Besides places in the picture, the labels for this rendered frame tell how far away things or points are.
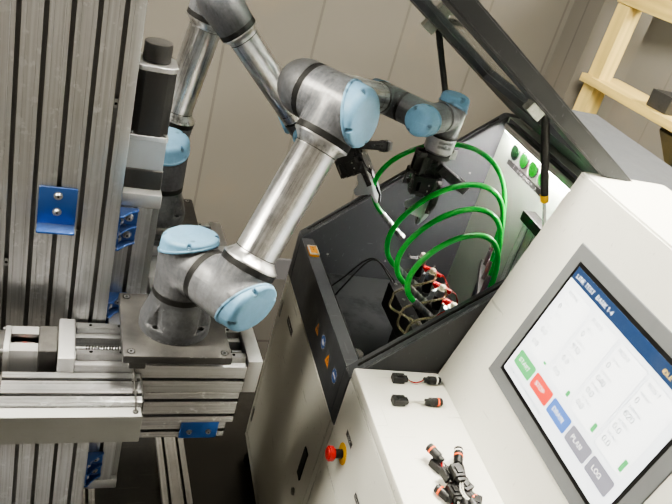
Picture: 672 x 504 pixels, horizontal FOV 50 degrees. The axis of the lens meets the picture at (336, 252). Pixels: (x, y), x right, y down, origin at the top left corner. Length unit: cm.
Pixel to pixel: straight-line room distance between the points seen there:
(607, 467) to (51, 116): 120
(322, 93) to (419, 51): 219
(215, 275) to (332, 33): 213
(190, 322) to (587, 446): 80
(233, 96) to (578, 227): 211
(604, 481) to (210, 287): 78
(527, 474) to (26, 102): 119
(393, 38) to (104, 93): 218
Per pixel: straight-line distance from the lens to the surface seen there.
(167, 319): 152
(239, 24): 180
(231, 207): 360
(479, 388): 166
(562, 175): 195
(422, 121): 171
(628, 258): 146
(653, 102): 339
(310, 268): 212
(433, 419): 166
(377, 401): 164
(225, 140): 343
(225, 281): 138
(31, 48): 146
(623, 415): 137
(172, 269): 146
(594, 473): 139
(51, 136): 152
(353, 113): 134
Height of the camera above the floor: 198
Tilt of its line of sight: 28 degrees down
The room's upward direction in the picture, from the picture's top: 17 degrees clockwise
